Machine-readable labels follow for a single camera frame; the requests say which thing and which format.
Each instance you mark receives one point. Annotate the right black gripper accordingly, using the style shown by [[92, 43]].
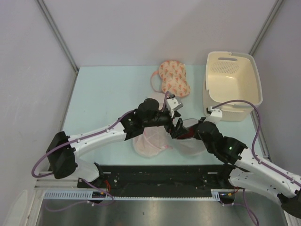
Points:
[[196, 135]]

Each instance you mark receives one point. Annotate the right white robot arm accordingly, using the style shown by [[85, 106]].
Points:
[[251, 171]]

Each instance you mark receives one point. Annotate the white slotted cable duct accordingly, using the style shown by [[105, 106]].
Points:
[[141, 195]]

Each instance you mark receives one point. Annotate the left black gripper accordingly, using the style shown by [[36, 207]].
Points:
[[170, 119]]

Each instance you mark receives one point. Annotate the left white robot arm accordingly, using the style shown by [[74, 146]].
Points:
[[64, 152]]

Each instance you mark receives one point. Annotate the cream plastic basket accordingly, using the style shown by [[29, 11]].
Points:
[[231, 76]]

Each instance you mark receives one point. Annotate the left aluminium frame post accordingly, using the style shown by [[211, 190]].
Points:
[[57, 34]]

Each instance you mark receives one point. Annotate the pink mesh bag front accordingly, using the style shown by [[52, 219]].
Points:
[[151, 142]]

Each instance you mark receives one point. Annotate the pink mesh bag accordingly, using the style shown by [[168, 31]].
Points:
[[160, 97], [151, 142]]

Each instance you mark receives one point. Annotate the right aluminium frame post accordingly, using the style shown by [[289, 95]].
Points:
[[266, 25]]

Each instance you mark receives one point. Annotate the floral orange laundry bag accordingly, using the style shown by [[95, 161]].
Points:
[[173, 75]]

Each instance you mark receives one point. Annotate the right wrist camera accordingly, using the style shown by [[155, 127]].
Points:
[[215, 115]]

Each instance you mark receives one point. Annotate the pink mesh bag middle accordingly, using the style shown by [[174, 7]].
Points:
[[160, 97]]

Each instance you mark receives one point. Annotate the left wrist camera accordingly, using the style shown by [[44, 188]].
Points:
[[173, 104]]

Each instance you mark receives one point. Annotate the aluminium frame post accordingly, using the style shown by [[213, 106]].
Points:
[[266, 25], [57, 34]]

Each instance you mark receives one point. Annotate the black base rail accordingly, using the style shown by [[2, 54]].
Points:
[[173, 177]]

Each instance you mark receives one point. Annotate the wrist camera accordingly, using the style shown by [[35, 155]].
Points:
[[173, 104], [215, 115]]

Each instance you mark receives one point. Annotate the red bra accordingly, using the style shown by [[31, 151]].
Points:
[[189, 134]]

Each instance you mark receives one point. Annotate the grey trimmed mesh laundry bag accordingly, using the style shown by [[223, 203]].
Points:
[[191, 146]]

